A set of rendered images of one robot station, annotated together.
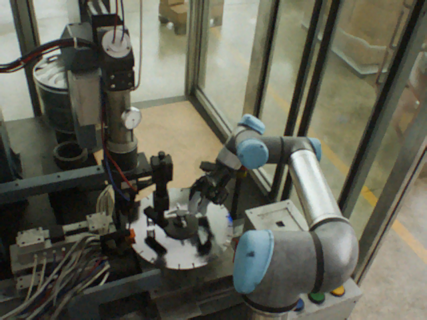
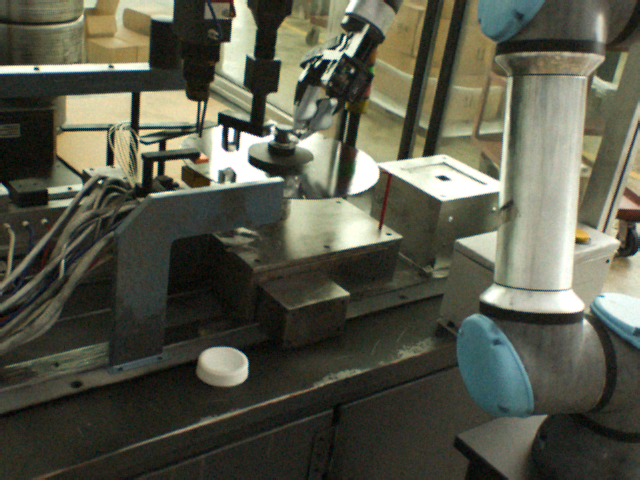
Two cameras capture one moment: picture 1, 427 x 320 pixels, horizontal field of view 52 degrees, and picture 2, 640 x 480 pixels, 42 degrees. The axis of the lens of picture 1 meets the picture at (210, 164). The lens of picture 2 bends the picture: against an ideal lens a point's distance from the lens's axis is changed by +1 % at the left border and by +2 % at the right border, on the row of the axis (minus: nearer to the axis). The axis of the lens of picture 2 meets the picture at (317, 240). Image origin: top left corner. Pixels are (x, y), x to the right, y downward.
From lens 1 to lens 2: 0.73 m
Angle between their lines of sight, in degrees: 19
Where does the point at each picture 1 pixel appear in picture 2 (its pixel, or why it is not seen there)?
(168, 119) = (170, 109)
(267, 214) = (415, 168)
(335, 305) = (583, 254)
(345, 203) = not seen: hidden behind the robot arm
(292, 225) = (463, 178)
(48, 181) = (18, 71)
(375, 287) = not seen: hidden behind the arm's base
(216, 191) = (352, 70)
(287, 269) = not seen: outside the picture
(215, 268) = (352, 235)
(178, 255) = (295, 185)
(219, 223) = (347, 158)
